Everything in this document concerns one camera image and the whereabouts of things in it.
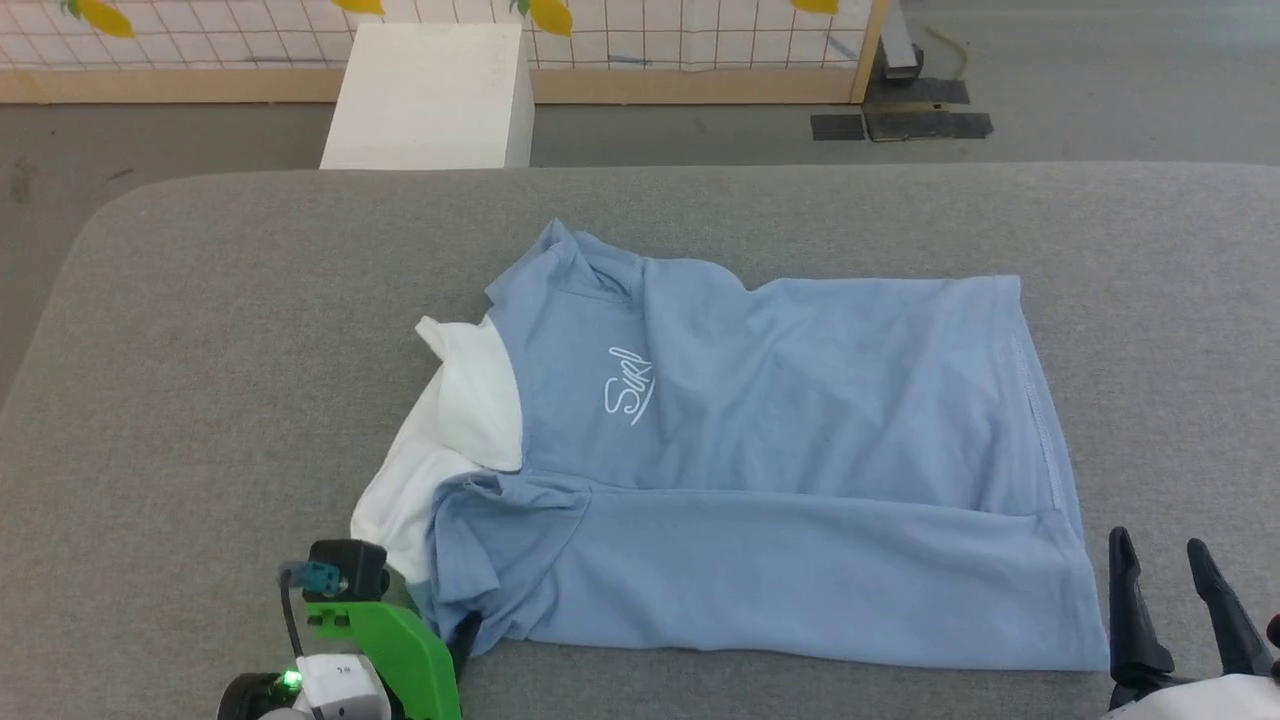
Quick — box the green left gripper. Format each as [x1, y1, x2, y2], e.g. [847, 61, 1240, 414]
[304, 599, 482, 720]

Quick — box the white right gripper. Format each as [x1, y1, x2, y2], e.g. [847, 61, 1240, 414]
[1105, 527, 1280, 720]

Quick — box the light blue and white shirt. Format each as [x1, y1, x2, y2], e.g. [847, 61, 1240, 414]
[350, 219, 1112, 674]

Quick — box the grey upholstered sofa cushion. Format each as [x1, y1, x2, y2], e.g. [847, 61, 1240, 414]
[0, 163, 1280, 720]

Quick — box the white rectangular block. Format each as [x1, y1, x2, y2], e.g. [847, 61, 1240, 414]
[319, 23, 537, 171]

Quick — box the large black floor tape patch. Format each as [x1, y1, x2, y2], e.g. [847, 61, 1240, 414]
[864, 78, 995, 142]

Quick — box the lemon print partition screen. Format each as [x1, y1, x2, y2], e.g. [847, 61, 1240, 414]
[0, 0, 893, 106]

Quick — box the grey metal stand foot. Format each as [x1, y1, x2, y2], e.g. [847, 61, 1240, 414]
[879, 0, 924, 80]

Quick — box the teal plug with black cable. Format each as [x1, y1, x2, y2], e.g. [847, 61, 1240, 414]
[279, 561, 348, 658]

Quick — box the thin yellow floor cable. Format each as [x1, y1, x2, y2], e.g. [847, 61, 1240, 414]
[924, 25, 970, 81]

